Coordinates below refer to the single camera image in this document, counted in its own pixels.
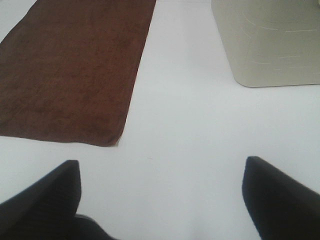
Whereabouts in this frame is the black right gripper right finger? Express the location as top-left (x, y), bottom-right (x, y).
top-left (242, 156), bottom-right (320, 240)

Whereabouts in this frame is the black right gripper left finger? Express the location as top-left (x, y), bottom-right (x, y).
top-left (0, 160), bottom-right (82, 240)

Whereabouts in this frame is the brown towel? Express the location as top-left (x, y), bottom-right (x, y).
top-left (0, 0), bottom-right (156, 147)

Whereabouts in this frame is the beige plastic bin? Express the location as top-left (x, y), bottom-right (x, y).
top-left (211, 0), bottom-right (320, 88)

